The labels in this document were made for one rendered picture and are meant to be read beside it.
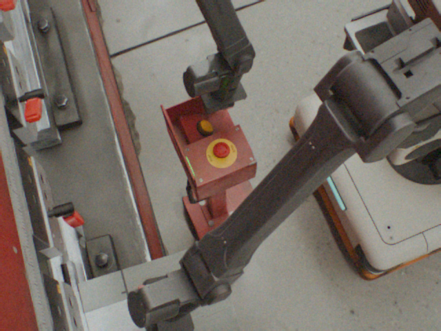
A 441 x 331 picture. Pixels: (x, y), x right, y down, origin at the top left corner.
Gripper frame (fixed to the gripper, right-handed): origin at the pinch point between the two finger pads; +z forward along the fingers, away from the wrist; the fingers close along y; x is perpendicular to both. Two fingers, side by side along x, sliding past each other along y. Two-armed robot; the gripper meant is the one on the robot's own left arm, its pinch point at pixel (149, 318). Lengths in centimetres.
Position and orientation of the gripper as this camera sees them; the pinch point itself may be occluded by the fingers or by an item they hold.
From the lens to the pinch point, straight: 116.2
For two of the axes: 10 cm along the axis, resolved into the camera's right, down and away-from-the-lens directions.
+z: -4.7, 4.4, 7.6
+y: 3.1, 8.9, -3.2
